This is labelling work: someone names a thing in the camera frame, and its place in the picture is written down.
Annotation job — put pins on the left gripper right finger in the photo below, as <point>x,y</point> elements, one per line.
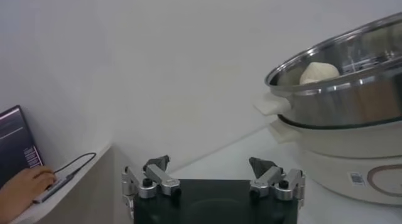
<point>267,176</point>

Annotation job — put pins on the stainless steel steamer basket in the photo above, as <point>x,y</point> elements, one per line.
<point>345,103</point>

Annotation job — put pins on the cream electric cooker pot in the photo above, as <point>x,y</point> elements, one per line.
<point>329,168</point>

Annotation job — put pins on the person's bare hand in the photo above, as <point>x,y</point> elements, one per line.
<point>31,184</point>

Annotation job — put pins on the person's bare forearm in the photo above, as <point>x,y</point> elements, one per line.
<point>6,209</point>

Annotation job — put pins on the white steamed baozi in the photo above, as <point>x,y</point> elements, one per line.
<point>318,73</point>

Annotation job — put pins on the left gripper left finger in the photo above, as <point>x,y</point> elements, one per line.
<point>158,176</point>

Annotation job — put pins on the laptop with dark red screen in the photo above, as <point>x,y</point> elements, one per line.
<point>15,140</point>

